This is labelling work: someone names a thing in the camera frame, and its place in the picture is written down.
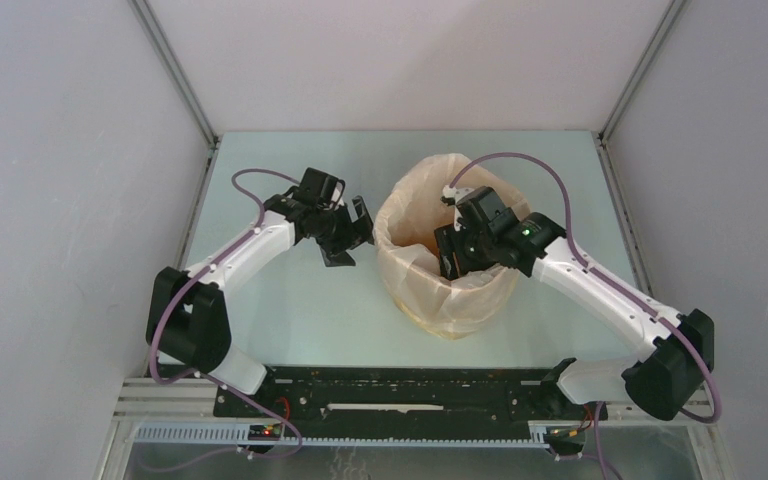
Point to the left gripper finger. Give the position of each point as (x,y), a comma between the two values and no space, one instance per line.
(337,255)
(361,228)

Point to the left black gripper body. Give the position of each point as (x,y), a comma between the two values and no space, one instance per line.
(334,232)

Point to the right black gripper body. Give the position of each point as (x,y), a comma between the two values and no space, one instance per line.
(474,250)

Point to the translucent yellowish trash bag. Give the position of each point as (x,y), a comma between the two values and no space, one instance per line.
(444,265)

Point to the orange plastic trash bin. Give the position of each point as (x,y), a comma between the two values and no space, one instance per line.
(450,324)

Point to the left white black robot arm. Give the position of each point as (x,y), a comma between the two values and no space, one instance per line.
(188,318)

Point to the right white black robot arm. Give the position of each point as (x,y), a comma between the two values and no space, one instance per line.
(671,353)

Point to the small lit circuit board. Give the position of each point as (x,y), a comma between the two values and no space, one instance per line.
(271,432)

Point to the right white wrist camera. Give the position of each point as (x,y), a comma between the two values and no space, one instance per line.
(451,195)

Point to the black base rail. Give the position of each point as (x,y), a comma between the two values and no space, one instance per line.
(435,405)

